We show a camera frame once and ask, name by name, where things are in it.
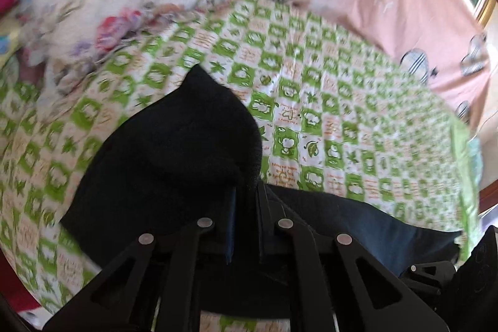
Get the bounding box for green checkered cartoon bedsheet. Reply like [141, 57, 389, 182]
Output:
[1, 0, 463, 312]

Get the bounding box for plain green sheet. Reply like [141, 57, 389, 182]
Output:
[451, 116, 484, 260]

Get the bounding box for black pants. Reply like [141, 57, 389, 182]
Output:
[61, 66, 459, 318]

